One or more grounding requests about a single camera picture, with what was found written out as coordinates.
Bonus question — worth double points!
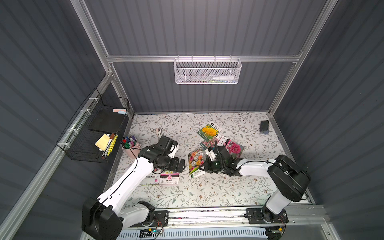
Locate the pink hollyhock seed packet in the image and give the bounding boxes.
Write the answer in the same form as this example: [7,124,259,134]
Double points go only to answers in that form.
[218,136,244,158]

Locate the chrysanthemum seed packet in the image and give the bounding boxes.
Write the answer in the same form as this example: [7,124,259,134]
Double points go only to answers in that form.
[142,171,180,185]

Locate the yellow sunflower seed packet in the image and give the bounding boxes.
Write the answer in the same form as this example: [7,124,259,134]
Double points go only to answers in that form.
[197,122,222,141]

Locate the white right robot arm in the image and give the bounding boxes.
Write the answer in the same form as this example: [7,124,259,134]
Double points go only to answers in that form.
[199,146,311,224]

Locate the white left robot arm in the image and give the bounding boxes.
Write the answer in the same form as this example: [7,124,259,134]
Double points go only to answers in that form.
[81,136,186,240]

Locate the pink pen cup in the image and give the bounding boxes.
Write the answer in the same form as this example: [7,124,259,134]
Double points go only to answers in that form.
[121,136,141,159]

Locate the black rectangular block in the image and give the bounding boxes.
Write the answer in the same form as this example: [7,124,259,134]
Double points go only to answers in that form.
[259,120,270,135]

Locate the yellow sticky notes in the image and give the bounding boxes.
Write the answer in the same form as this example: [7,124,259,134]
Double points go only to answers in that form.
[95,134,110,151]

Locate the black notebook in basket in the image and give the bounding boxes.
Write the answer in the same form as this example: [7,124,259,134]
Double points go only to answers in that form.
[89,111,126,134]

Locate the white tube in basket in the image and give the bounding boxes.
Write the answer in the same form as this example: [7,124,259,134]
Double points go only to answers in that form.
[213,76,235,82]

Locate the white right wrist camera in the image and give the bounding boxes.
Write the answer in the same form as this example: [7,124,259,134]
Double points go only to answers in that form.
[205,147,216,162]

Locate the black wire wall basket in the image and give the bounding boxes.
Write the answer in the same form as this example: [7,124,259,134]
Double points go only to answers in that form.
[57,89,130,164]

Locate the white wire mesh basket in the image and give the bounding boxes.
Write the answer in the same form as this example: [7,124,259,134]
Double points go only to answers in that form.
[173,57,242,85]

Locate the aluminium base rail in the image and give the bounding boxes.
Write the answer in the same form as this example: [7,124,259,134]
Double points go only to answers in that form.
[80,205,340,240]

